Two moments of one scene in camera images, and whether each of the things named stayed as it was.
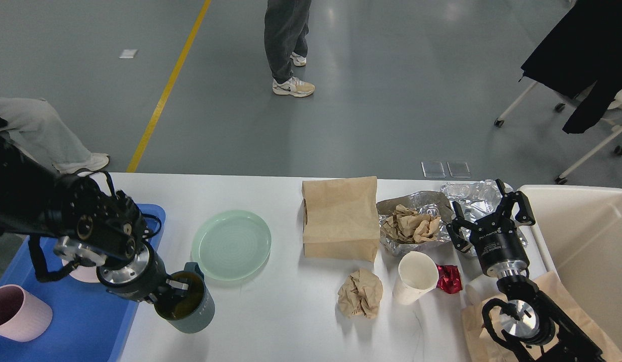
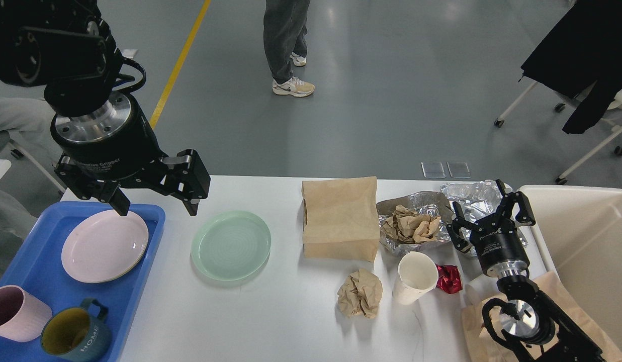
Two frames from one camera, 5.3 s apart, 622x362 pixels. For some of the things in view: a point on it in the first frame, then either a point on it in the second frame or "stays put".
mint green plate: (231, 245) stays put
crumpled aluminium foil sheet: (478, 200) stays put
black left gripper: (144, 278) -> (103, 140)
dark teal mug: (186, 305) -> (79, 334)
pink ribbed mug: (15, 314) stays put
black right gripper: (498, 244) stays put
